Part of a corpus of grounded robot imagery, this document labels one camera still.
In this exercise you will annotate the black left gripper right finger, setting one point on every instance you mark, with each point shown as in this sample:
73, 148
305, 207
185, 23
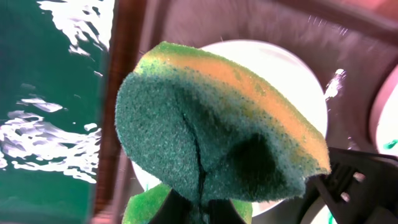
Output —
361, 188

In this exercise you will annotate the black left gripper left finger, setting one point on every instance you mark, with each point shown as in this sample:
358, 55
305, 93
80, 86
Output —
178, 210

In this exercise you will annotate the green and yellow sponge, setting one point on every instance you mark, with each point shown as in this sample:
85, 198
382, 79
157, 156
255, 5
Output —
214, 130

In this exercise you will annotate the white plate with green stain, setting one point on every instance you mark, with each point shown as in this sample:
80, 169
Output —
292, 87

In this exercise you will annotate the large dark serving tray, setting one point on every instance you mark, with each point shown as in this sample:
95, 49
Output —
358, 36

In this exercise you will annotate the small black water tray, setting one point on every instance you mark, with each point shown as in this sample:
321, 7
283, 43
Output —
54, 56

